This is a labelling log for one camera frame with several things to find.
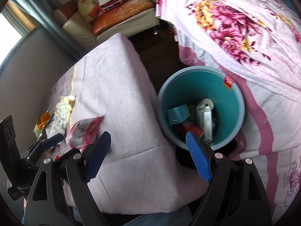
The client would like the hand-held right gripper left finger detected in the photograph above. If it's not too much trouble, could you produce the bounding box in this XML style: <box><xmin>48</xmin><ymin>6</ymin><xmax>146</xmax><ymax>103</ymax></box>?
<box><xmin>24</xmin><ymin>131</ymin><xmax>112</xmax><ymax>226</ymax></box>

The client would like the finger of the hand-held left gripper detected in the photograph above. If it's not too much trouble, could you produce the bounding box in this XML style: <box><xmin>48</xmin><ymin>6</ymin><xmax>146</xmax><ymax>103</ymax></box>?
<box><xmin>35</xmin><ymin>131</ymin><xmax>47</xmax><ymax>144</ymax></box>
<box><xmin>39</xmin><ymin>133</ymin><xmax>64</xmax><ymax>151</ymax></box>

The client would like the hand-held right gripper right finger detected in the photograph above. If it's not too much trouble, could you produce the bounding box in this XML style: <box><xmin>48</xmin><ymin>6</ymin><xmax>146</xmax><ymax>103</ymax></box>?
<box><xmin>185</xmin><ymin>132</ymin><xmax>273</xmax><ymax>226</ymax></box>

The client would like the gold foil wrapper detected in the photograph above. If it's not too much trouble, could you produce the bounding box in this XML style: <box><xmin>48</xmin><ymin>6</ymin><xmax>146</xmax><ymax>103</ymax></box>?
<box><xmin>33</xmin><ymin>111</ymin><xmax>51</xmax><ymax>137</ymax></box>

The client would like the red packet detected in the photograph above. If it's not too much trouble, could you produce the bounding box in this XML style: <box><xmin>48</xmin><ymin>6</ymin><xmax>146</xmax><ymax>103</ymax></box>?
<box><xmin>177</xmin><ymin>120</ymin><xmax>203</xmax><ymax>137</ymax></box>

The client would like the pink snack packet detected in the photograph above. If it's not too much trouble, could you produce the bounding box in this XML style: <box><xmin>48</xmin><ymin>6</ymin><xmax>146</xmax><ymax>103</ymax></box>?
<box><xmin>65</xmin><ymin>116</ymin><xmax>105</xmax><ymax>152</ymax></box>

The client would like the yellow white tissue packet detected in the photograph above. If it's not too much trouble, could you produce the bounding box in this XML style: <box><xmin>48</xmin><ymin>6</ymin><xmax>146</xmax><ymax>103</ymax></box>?
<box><xmin>45</xmin><ymin>95</ymin><xmax>77</xmax><ymax>138</ymax></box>

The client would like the white toothpaste box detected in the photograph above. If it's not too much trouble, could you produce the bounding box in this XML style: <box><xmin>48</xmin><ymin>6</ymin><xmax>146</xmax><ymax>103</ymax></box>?
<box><xmin>197</xmin><ymin>106</ymin><xmax>214</xmax><ymax>142</ymax></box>

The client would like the blue milk carton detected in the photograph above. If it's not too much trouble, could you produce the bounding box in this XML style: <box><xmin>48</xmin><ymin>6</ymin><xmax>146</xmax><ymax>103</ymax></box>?
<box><xmin>166</xmin><ymin>105</ymin><xmax>190</xmax><ymax>125</ymax></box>

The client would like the teal plastic bin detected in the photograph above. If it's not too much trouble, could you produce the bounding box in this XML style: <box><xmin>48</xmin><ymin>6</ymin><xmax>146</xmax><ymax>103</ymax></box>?
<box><xmin>157</xmin><ymin>66</ymin><xmax>245</xmax><ymax>151</ymax></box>

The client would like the pink striped quilt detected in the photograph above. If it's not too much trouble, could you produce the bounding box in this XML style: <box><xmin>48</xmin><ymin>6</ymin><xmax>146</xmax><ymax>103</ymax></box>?
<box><xmin>179</xmin><ymin>45</ymin><xmax>301</xmax><ymax>217</ymax></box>

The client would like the person's blue trouser leg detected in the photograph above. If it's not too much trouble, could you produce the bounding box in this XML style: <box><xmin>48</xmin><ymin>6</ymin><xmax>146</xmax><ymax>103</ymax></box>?
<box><xmin>120</xmin><ymin>211</ymin><xmax>193</xmax><ymax>226</ymax></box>

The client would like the grey padded headboard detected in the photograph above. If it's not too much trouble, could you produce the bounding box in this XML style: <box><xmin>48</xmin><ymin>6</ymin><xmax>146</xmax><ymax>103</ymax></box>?
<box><xmin>0</xmin><ymin>27</ymin><xmax>78</xmax><ymax>123</ymax></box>

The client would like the beige sofa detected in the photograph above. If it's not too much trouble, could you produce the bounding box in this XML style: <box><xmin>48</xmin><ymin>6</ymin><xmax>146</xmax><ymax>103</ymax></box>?
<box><xmin>52</xmin><ymin>0</ymin><xmax>160</xmax><ymax>47</ymax></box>

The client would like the window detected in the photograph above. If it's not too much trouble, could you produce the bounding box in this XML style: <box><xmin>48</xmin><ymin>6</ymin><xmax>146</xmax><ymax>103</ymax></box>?
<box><xmin>0</xmin><ymin>0</ymin><xmax>38</xmax><ymax>64</ymax></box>

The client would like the teal curtain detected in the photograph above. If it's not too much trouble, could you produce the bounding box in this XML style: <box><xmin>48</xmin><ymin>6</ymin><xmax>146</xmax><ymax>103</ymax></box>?
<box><xmin>12</xmin><ymin>0</ymin><xmax>80</xmax><ymax>62</ymax></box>

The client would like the pink dotted floral sheet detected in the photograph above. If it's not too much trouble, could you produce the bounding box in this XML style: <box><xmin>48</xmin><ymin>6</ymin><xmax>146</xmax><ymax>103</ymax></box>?
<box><xmin>156</xmin><ymin>0</ymin><xmax>301</xmax><ymax>104</ymax></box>

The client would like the yellow pillow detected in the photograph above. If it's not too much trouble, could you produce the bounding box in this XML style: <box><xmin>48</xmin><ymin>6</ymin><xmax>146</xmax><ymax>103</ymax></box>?
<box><xmin>78</xmin><ymin>0</ymin><xmax>101</xmax><ymax>23</ymax></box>

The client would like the orange seat cushion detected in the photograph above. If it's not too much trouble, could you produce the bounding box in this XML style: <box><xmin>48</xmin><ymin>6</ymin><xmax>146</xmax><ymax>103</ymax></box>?
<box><xmin>92</xmin><ymin>0</ymin><xmax>157</xmax><ymax>34</ymax></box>

